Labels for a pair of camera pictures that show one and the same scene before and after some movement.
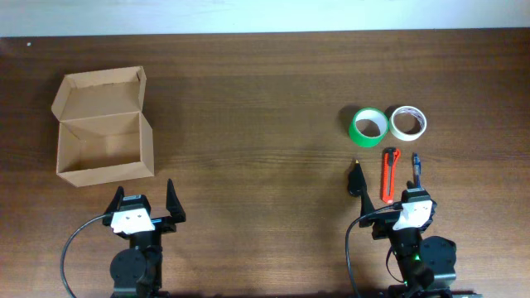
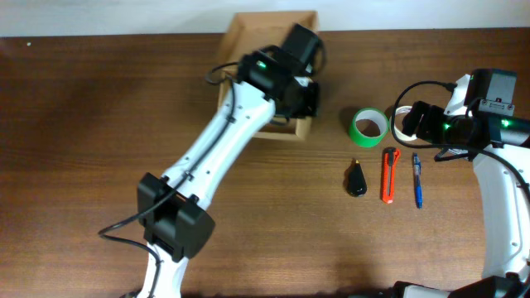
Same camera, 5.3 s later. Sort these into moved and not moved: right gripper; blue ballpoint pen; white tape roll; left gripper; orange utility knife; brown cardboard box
Moved: right gripper; left gripper; brown cardboard box
Not moved: orange utility knife; white tape roll; blue ballpoint pen
